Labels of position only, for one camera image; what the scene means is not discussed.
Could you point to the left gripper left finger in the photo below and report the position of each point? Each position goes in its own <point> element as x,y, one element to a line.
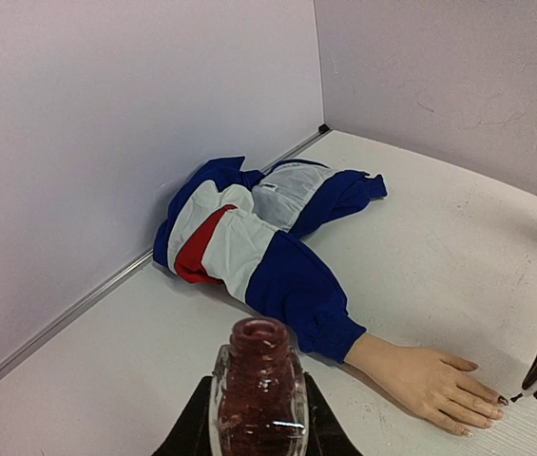
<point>190,434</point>

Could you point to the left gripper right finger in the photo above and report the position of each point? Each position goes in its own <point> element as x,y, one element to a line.
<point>326,435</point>

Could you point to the red nail polish bottle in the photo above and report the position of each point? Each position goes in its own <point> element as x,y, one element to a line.
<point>258,400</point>

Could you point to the mannequin hand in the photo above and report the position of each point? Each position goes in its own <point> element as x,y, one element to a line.
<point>431,385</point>

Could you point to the blue white red jacket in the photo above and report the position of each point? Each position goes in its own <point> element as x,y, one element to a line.
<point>245,229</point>

